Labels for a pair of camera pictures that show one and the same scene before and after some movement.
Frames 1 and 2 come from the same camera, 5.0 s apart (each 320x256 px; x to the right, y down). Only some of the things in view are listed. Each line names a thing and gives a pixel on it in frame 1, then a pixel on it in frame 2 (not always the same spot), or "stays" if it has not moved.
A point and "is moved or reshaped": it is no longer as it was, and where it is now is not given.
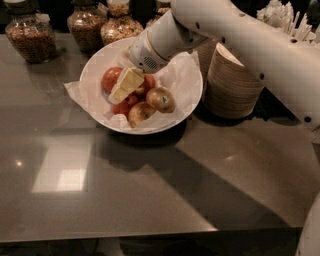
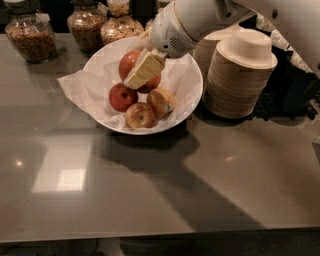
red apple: x=109 y=78 is moved or reshaped
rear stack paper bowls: x=205 y=54 stays
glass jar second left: x=85 y=25 stays
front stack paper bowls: x=230 y=90 stays
